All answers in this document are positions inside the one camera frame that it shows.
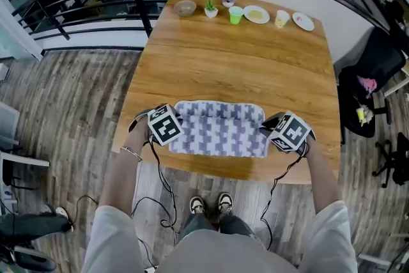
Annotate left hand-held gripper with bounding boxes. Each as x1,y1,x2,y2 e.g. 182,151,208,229
128,104,185,147

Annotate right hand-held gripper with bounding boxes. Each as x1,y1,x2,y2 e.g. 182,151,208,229
259,111,316,156

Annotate purple patterned towel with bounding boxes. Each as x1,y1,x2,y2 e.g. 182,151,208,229
168,100,269,159

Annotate person's left forearm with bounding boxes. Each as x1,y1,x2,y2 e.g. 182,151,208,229
98,120,153,217

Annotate person's right forearm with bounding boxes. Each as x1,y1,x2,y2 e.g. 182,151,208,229
303,137,341,217

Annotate person's right shoe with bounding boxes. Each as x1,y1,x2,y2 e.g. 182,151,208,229
218,192,234,215

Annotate person's shoe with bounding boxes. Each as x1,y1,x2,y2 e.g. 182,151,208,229
189,196,206,215
218,192,234,215

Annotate person's left shoe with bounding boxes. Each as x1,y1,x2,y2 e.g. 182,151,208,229
189,196,206,215

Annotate small flower bunch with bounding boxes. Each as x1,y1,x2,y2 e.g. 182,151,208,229
360,104,374,127

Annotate pink cloth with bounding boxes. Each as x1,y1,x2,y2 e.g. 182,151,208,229
357,75,378,98

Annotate person's dark jeans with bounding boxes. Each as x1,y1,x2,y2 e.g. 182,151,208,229
180,212,256,240

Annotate brown bowl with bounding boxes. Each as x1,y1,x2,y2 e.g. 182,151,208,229
174,0,197,17

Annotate pale yellow cup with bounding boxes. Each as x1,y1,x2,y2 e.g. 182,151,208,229
274,10,291,29

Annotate small potted plant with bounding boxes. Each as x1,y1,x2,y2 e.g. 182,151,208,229
204,0,219,19

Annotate white plate with pink food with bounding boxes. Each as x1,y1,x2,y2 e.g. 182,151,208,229
291,12,316,32

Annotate white plate with yellow food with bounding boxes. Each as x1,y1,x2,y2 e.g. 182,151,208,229
243,5,271,24

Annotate green cup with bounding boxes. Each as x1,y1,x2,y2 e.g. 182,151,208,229
228,6,244,26

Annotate white partition panel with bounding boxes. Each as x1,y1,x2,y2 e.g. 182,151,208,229
236,0,376,65

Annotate black office chair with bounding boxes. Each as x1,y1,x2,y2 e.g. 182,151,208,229
372,132,409,188
337,27,408,144

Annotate person's beige shirt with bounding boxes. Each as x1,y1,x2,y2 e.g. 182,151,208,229
81,199,359,273

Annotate thin metal bracelet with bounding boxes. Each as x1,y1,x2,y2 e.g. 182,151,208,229
120,146,143,162

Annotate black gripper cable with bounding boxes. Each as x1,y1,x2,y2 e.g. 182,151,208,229
260,143,309,250
130,140,178,269

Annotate white shelf frame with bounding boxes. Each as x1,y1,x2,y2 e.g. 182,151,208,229
0,100,50,170

